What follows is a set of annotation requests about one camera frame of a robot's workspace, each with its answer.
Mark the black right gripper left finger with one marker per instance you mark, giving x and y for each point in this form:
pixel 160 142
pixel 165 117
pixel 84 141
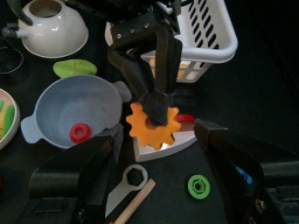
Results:
pixel 62 175

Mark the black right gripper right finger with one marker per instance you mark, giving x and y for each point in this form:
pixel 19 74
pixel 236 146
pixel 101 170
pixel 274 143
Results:
pixel 230 163

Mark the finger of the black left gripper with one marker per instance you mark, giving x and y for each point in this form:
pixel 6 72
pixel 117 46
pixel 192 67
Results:
pixel 170 64
pixel 134 73

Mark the yellow toy gear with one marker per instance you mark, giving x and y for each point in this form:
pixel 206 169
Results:
pixel 154 135

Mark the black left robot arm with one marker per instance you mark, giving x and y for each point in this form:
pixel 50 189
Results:
pixel 109 7

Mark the red toy gear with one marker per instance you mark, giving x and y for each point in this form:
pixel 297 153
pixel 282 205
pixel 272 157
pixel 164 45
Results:
pixel 186 118

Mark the white quarter-round gear base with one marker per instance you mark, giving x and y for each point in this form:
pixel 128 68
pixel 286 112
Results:
pixel 156 153

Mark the orange toy in basket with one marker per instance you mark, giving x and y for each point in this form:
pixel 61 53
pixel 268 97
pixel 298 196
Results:
pixel 184 70

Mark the green toy nut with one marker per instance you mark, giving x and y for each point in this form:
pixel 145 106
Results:
pixel 200 187

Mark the white slotted plastic basket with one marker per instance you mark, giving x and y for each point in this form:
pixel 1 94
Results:
pixel 210 38

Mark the red toy nut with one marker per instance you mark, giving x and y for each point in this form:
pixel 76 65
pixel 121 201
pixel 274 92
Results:
pixel 81 133

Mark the green toy leaf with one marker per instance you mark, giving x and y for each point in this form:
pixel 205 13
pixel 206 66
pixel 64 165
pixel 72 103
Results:
pixel 74 67

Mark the white toy wrench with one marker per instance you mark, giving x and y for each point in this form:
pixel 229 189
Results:
pixel 125 186

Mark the beige plate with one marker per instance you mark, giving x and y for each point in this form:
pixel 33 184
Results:
pixel 14 128

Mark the wooden stick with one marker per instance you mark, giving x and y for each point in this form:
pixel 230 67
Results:
pixel 134 202

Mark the white toy kettle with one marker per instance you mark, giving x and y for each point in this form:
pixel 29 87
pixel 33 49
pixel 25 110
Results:
pixel 52 29

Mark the toy corn cob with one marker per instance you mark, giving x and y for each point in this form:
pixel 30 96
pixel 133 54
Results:
pixel 6 118

